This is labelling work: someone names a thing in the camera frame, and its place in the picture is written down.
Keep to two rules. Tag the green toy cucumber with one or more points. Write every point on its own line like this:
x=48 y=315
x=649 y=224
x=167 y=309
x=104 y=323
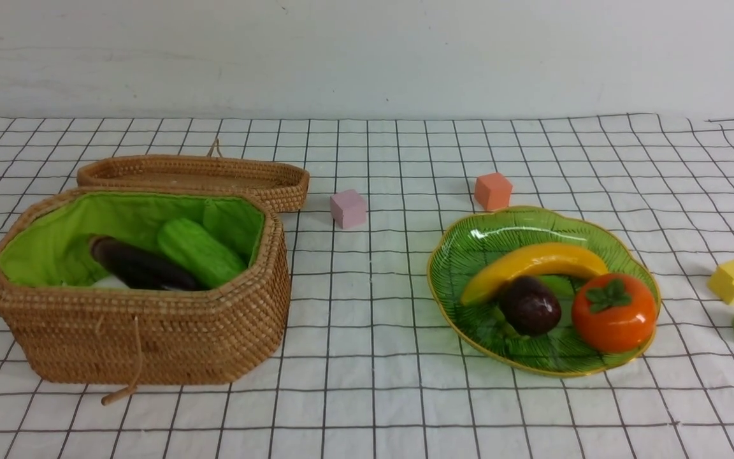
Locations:
x=189 y=245

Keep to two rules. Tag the yellow toy banana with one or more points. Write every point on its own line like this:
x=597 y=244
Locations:
x=532 y=260

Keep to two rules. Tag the dark purple toy mangosteen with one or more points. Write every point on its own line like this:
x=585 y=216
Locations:
x=529 y=306

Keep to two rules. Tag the purple toy eggplant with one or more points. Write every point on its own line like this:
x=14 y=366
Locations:
x=138 y=268

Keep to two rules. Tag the orange toy persimmon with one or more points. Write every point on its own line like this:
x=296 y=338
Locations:
x=615 y=313

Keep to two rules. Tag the white toy radish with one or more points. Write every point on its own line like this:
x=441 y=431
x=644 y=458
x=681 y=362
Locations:
x=110 y=282

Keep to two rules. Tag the pink foam cube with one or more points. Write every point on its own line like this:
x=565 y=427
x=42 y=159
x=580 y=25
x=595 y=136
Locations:
x=348 y=209

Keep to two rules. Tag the woven wicker basket lid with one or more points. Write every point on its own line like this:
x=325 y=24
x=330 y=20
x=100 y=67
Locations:
x=281 y=187

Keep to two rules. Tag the green glass leaf plate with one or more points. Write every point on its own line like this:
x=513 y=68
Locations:
x=474 y=242

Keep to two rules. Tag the orange foam cube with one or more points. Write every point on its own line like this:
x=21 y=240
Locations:
x=493 y=191

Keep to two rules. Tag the white checkered tablecloth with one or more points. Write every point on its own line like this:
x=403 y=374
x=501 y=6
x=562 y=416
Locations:
x=369 y=367

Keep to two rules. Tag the woven wicker basket green lining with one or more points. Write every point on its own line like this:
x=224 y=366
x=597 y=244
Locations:
x=73 y=333

